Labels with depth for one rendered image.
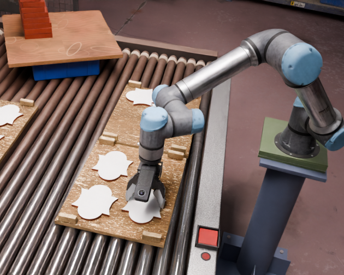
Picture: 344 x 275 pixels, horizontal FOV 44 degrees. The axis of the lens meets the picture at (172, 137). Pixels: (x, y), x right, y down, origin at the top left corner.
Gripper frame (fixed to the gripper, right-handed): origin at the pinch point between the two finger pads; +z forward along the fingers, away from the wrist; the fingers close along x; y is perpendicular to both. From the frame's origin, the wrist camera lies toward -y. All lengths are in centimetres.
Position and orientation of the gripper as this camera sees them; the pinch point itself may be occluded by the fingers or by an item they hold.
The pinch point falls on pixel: (144, 204)
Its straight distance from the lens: 141.7
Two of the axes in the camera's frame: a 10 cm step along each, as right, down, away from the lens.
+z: -1.1, 8.0, 5.9
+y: 1.9, -5.7, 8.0
